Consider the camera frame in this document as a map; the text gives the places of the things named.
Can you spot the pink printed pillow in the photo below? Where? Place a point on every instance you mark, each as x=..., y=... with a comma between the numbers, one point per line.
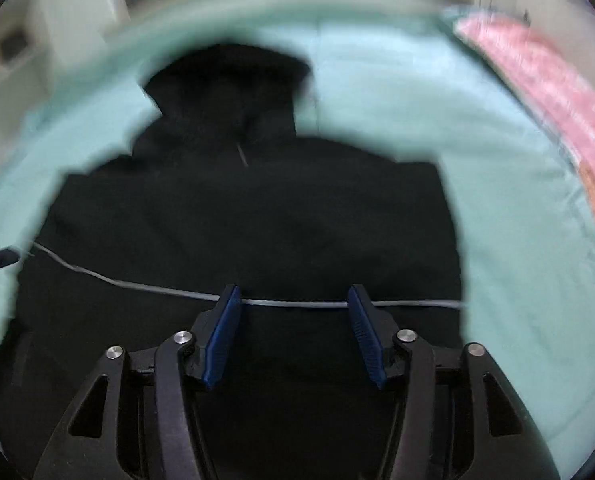
x=567, y=105

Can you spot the white bookshelf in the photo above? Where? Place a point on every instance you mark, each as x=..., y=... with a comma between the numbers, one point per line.
x=22, y=60

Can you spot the teal quilted blanket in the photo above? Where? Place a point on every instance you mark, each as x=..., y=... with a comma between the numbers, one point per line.
x=517, y=240

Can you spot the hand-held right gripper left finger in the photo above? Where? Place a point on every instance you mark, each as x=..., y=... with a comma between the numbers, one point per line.
x=222, y=335

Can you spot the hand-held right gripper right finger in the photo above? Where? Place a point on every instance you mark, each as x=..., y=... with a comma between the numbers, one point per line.
x=367, y=335

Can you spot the black hooded jacket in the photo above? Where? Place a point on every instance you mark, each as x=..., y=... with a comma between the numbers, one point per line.
x=257, y=240

